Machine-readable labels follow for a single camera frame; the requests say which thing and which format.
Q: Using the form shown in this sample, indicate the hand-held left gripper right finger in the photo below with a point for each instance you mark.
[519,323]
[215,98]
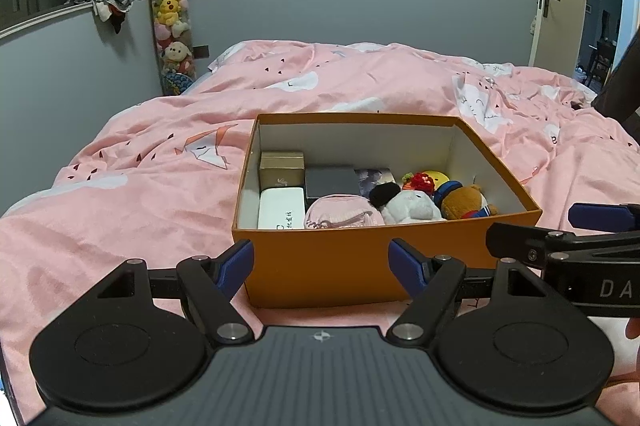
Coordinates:
[407,268]

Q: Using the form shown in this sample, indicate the gold gift box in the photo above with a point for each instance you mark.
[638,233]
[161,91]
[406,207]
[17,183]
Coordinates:
[281,176]

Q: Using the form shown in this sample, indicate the pink pouch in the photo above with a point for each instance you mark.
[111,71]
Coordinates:
[340,211]

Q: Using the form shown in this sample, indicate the orange cardboard box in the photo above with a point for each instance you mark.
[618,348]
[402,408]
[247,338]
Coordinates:
[320,266]

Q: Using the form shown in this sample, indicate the dark wall socket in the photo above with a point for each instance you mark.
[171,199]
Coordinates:
[201,51]

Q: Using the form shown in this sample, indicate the dark cloth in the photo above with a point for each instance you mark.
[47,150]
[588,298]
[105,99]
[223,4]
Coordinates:
[620,90]

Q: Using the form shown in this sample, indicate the white glasses case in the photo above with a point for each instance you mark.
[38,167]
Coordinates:
[277,208]

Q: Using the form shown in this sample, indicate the white popcorn plush toy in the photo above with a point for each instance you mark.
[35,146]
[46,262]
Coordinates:
[410,208]

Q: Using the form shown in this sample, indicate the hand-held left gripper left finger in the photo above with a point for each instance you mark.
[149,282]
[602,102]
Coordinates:
[235,268]

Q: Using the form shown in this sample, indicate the dark grey ribbed box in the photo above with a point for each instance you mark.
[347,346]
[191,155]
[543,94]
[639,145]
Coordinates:
[330,182]

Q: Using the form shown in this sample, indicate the clear tube of plush toys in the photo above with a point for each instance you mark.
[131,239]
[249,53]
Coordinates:
[170,20]

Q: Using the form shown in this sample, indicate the brown sailor bear plush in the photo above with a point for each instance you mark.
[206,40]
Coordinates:
[462,201]

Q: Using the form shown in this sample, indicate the person's right hand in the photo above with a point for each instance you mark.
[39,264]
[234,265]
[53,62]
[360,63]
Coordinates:
[633,330]

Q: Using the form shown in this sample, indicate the red crochet flower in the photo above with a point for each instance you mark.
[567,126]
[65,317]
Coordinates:
[422,181]

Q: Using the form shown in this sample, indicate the pink printed blanket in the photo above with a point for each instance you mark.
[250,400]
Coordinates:
[150,165]

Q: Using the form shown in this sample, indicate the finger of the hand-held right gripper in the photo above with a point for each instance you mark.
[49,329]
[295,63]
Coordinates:
[600,217]
[520,243]

